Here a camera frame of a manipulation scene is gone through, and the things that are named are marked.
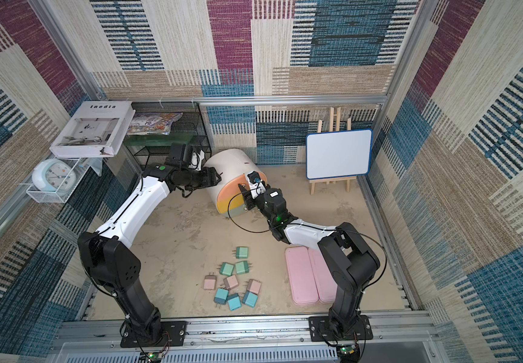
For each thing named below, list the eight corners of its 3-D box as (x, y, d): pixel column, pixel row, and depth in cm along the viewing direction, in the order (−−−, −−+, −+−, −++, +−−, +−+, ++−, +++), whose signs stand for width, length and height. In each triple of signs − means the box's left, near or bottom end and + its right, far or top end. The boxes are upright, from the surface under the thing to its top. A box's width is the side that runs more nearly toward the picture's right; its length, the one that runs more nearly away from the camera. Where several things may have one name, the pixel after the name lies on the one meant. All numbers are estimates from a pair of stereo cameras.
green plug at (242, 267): (235, 274, 87) (234, 272, 86) (236, 262, 90) (235, 260, 88) (251, 274, 87) (251, 272, 85) (252, 262, 90) (251, 260, 88)
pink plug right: (246, 290, 84) (246, 288, 82) (250, 279, 86) (249, 277, 84) (259, 294, 83) (259, 292, 81) (262, 283, 85) (262, 281, 84)
